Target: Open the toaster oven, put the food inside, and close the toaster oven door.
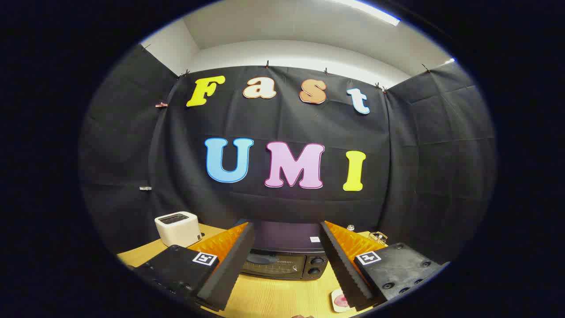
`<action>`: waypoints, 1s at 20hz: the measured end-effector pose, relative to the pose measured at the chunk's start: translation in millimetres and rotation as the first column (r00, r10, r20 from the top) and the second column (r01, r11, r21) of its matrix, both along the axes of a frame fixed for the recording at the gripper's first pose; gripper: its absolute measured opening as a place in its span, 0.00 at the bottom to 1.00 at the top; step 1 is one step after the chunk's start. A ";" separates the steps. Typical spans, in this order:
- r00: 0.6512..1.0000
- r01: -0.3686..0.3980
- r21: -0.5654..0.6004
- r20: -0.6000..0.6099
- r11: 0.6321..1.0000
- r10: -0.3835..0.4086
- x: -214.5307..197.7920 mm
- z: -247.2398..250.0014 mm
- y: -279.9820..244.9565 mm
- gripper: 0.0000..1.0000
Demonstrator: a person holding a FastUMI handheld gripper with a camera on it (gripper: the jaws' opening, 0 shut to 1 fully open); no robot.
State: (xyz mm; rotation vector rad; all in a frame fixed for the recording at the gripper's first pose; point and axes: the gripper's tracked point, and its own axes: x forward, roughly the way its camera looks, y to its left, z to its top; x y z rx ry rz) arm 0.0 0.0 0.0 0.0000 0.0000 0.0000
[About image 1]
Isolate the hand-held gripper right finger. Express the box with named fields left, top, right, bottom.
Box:
left=319, top=221, right=446, bottom=312

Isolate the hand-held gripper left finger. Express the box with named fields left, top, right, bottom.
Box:
left=132, top=222, right=256, bottom=312

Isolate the pale green cherry-print plate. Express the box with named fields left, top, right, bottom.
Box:
left=331, top=288, right=360, bottom=313

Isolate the black toaster oven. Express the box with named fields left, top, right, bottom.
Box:
left=241, top=220, right=329, bottom=281

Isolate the white pop-up toaster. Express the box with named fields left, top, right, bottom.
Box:
left=154, top=211, right=203, bottom=248

